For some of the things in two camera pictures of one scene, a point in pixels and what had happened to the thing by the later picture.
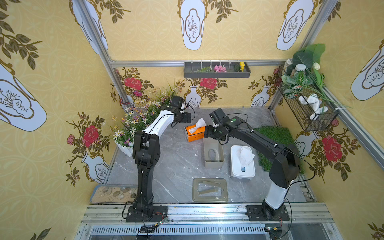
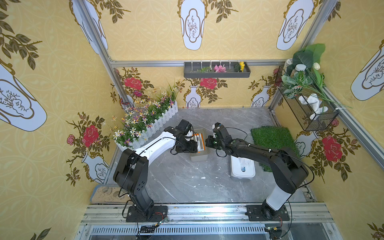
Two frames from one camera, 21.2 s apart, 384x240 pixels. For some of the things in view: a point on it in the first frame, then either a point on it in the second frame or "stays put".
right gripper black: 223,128 -> 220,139
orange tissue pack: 196,132 -> 199,138
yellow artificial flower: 242,65 stays put
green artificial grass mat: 280,135 stays put
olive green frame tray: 196,197 -> 202,150
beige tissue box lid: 214,155 -> 200,135
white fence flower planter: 137,116 stays put
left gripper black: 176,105 -> 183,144
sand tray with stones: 111,193 stays put
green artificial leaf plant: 304,76 stays put
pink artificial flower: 220,69 stays put
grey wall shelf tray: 217,69 stays put
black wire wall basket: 314,110 stays put
